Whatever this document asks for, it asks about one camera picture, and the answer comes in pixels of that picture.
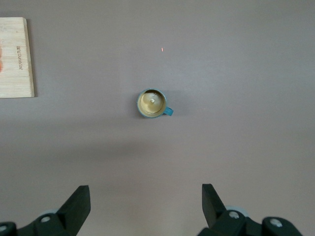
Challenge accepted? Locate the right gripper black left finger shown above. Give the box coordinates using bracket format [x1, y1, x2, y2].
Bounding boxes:
[0, 185, 91, 236]

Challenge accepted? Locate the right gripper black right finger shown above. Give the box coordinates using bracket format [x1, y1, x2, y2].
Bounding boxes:
[196, 183, 305, 236]

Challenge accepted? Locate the teal ribbed mug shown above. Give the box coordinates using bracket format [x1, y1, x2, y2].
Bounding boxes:
[136, 88, 175, 119]

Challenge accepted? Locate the brown table cover mat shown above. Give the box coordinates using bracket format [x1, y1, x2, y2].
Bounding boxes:
[0, 0, 315, 236]

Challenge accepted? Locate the wooden cutting board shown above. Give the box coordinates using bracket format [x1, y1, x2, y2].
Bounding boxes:
[0, 17, 35, 99]

